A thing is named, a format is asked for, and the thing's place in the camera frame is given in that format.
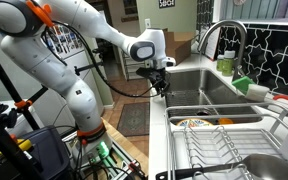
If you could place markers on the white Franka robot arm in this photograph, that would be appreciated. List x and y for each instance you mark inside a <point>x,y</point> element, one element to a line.
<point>50,66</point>

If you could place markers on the green sponge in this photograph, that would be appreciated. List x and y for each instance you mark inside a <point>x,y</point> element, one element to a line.
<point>242,85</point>

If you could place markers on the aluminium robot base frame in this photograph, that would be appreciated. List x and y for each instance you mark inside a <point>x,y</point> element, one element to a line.
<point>117,163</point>

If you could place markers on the brown cardboard box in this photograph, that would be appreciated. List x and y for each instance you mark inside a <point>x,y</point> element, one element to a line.
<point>180,46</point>

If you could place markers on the patterned floor rug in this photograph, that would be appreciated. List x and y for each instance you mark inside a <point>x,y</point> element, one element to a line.
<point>134,118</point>

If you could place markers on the kitchen window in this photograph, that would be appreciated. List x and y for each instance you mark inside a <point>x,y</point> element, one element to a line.
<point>260,8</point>

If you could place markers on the dark blue storage bin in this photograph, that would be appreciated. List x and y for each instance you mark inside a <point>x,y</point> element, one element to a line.
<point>47,150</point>

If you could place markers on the stainless steel sink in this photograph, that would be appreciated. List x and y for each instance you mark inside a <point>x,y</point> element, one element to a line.
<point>184,100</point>

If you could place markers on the wooden platform board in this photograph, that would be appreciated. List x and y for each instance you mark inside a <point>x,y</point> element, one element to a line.
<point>127,146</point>

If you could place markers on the black tripod orange clamp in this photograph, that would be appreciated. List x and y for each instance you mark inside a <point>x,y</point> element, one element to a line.
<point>4,79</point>

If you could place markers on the photo collage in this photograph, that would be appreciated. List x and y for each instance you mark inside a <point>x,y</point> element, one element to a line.
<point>65,40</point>

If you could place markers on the steel gooseneck faucet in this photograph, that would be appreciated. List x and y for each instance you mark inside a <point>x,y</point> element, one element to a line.
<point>240,50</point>

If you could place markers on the white refrigerator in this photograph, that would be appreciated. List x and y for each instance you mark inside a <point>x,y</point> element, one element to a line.
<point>80,55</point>

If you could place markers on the white paper card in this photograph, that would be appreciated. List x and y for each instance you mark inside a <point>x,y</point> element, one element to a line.
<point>213,45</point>

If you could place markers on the colourful patterned plate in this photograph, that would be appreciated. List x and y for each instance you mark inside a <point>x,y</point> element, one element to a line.
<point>194,123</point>

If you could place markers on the short green soap bottle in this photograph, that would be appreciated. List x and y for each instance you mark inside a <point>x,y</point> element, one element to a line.
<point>220,63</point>

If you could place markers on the black and white wall picture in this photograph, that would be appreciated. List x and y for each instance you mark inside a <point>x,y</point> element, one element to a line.
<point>166,3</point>

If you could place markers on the tall green soap bottle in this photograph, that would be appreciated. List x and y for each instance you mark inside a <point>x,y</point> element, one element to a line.
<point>228,65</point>

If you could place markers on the white wall outlet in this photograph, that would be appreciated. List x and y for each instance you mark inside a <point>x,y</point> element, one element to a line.
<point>147,23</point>

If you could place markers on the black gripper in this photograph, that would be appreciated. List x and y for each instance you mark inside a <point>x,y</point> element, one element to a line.
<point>159,78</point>

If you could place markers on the orange cup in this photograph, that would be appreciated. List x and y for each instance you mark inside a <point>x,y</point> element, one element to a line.
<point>225,121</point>

